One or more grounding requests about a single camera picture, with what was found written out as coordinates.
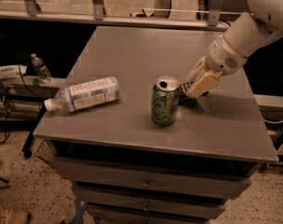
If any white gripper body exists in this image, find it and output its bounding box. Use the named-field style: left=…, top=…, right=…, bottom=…
left=205, top=35, right=247, bottom=76

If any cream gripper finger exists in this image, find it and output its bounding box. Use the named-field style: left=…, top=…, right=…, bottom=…
left=186, top=70, right=222, bottom=98
left=186, top=57, right=206, bottom=83

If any black rxbar chocolate bar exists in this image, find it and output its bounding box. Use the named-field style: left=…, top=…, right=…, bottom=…
left=179, top=82, right=192, bottom=95

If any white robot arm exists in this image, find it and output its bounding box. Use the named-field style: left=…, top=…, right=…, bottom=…
left=185, top=0, right=283, bottom=98

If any green soda can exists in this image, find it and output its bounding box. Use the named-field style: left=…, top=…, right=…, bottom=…
left=151, top=76, right=180, bottom=126

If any grey drawer cabinet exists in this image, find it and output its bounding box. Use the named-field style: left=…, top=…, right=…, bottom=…
left=35, top=26, right=277, bottom=224

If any lying plastic water bottle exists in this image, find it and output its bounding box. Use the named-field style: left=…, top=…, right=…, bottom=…
left=44, top=77, right=120, bottom=112

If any small upright water bottle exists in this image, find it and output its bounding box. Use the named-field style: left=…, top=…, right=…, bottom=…
left=31, top=53, right=52, bottom=83

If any low grey side shelf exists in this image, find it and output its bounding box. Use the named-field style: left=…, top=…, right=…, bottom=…
left=0, top=76, right=66, bottom=119

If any white wipes packet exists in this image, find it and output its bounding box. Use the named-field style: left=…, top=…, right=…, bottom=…
left=0, top=64, right=27, bottom=80

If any metal window rail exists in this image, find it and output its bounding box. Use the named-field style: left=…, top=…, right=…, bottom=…
left=0, top=0, right=241, bottom=31

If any black cable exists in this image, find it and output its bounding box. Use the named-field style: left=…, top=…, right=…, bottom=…
left=0, top=64, right=44, bottom=146

